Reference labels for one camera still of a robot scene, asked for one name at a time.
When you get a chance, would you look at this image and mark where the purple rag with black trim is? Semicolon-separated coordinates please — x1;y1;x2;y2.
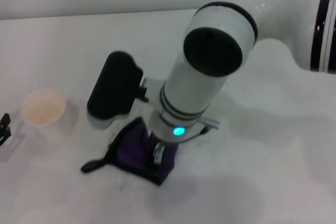
80;118;177;187

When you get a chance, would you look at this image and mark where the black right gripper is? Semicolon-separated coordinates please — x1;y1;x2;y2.
145;132;172;170

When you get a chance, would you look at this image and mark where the grey cable with connector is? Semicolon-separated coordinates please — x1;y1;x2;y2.
180;118;220;144

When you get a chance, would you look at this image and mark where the white paper cup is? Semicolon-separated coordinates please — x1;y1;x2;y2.
20;88;80;146

